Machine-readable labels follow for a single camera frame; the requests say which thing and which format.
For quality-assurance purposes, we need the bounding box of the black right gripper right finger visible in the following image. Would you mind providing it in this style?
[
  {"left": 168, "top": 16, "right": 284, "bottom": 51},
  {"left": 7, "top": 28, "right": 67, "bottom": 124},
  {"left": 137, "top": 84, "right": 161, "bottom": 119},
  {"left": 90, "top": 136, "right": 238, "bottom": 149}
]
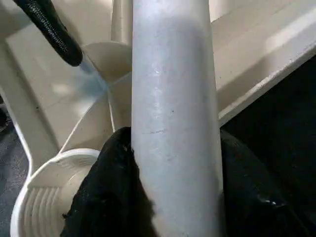
[{"left": 217, "top": 130, "right": 316, "bottom": 237}]

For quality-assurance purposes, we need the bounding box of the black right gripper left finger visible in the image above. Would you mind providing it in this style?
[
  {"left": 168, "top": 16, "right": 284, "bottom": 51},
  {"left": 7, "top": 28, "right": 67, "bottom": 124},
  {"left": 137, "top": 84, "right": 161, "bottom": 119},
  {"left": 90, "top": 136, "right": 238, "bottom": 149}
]
[{"left": 60, "top": 127, "right": 155, "bottom": 237}]

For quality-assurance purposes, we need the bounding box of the white plastic table top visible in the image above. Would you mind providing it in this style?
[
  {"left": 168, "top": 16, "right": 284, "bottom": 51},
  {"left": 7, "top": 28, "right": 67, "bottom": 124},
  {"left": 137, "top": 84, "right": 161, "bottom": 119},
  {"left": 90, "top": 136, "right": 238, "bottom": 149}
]
[{"left": 0, "top": 0, "right": 316, "bottom": 237}]

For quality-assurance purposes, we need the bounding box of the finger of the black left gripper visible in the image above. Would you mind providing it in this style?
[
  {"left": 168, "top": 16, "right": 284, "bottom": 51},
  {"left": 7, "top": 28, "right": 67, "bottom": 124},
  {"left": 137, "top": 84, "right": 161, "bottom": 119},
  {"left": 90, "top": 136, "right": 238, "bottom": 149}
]
[{"left": 14, "top": 0, "right": 83, "bottom": 68}]

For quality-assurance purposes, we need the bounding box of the white plastic table leg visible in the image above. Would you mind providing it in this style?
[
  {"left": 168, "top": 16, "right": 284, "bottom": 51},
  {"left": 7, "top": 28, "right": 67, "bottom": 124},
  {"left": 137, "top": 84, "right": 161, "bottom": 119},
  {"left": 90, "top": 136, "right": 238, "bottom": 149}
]
[{"left": 130, "top": 0, "right": 226, "bottom": 237}]

